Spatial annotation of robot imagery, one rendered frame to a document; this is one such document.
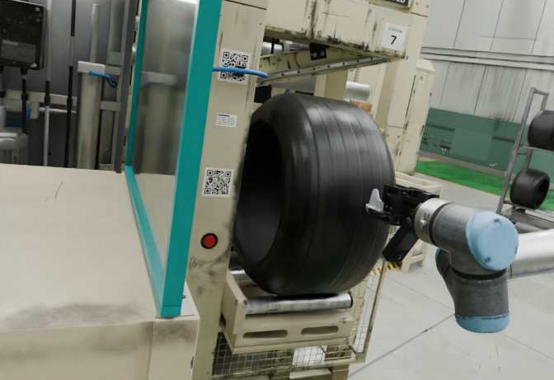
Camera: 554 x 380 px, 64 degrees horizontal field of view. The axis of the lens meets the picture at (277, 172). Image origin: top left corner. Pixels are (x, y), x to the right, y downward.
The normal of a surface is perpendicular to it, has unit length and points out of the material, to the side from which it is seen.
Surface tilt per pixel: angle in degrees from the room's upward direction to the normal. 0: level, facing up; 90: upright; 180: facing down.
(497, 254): 78
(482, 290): 96
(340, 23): 90
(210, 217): 90
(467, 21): 90
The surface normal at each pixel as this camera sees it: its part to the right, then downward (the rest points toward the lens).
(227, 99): 0.36, 0.25
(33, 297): 0.16, -0.97
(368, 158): 0.40, -0.34
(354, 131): 0.36, -0.58
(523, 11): -0.71, 0.03
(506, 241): 0.36, 0.04
